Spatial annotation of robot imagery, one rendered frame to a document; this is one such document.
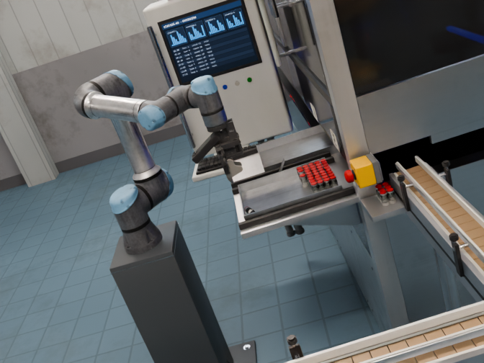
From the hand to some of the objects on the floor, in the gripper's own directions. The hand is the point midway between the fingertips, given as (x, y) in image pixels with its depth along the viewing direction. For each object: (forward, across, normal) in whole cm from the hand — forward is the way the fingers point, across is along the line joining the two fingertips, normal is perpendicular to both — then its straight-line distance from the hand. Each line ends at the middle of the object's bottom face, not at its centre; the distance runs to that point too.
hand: (230, 180), depth 193 cm
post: (+103, -9, -41) cm, 112 cm away
